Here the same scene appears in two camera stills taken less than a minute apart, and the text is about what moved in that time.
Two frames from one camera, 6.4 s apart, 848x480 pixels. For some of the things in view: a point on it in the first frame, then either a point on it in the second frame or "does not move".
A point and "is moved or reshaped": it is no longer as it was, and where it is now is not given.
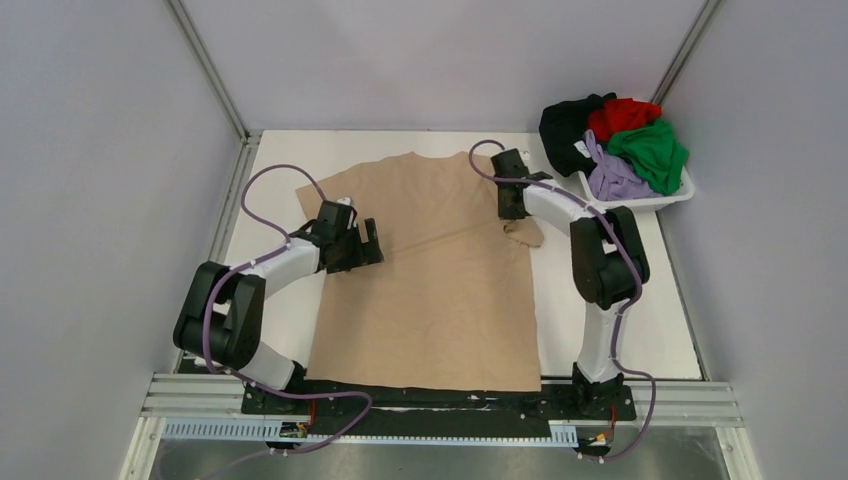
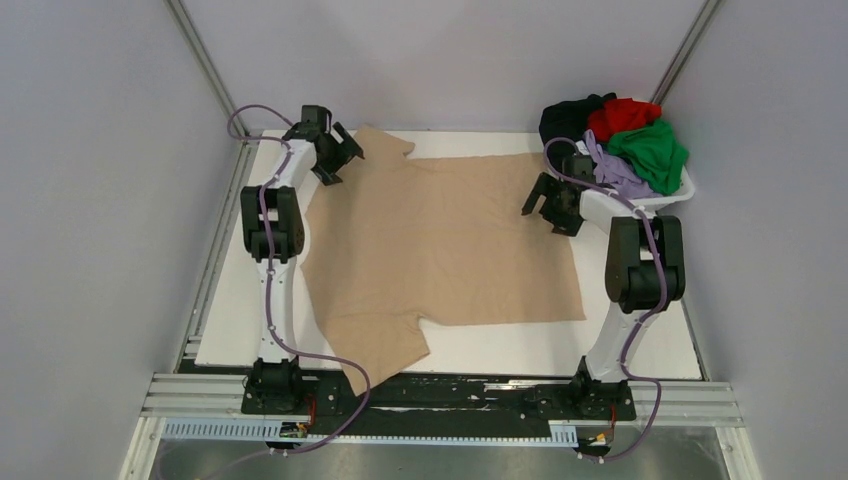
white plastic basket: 643,204 does not move
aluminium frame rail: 697,404 does not move
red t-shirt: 620,114 does not move
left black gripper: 364,253 to 345,152
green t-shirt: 661,158 does not move
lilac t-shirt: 612,177 does not move
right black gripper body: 510,212 to 555,195
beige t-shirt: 450,307 is moved or reshaped
